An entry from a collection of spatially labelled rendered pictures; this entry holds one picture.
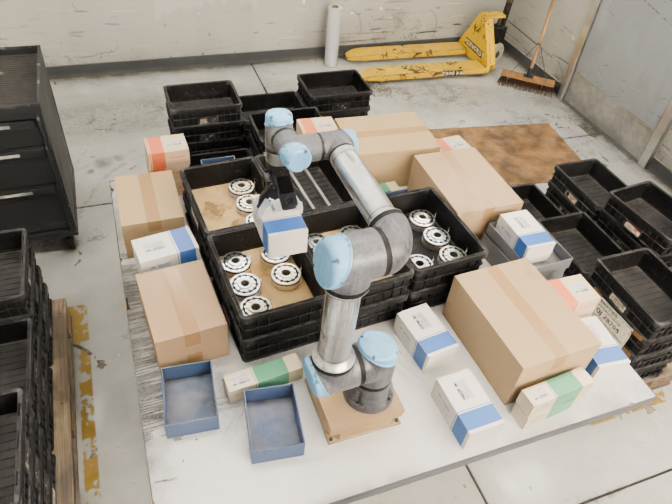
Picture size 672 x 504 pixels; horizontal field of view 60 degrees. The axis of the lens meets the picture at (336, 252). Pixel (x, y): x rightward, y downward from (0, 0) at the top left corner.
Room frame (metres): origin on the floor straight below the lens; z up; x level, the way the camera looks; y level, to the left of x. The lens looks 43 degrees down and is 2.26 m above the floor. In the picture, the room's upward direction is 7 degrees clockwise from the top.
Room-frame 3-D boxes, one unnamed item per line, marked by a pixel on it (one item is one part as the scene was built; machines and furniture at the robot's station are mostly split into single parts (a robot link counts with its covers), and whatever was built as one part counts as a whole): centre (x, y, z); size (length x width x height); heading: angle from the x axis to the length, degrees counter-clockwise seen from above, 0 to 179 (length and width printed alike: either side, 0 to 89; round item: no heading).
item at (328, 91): (3.28, 0.13, 0.37); 0.40 x 0.30 x 0.45; 115
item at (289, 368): (1.02, 0.18, 0.73); 0.24 x 0.06 x 0.06; 120
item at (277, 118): (1.36, 0.19, 1.41); 0.09 x 0.08 x 0.11; 28
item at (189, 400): (0.92, 0.38, 0.74); 0.20 x 0.15 x 0.07; 20
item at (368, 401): (0.98, -0.14, 0.83); 0.15 x 0.15 x 0.10
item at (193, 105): (2.94, 0.86, 0.37); 0.40 x 0.30 x 0.45; 115
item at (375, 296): (1.47, -0.05, 0.87); 0.40 x 0.30 x 0.11; 29
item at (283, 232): (1.35, 0.18, 1.09); 0.20 x 0.12 x 0.09; 25
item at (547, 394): (1.06, -0.72, 0.79); 0.24 x 0.06 x 0.06; 119
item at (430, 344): (1.25, -0.33, 0.75); 0.20 x 0.12 x 0.09; 31
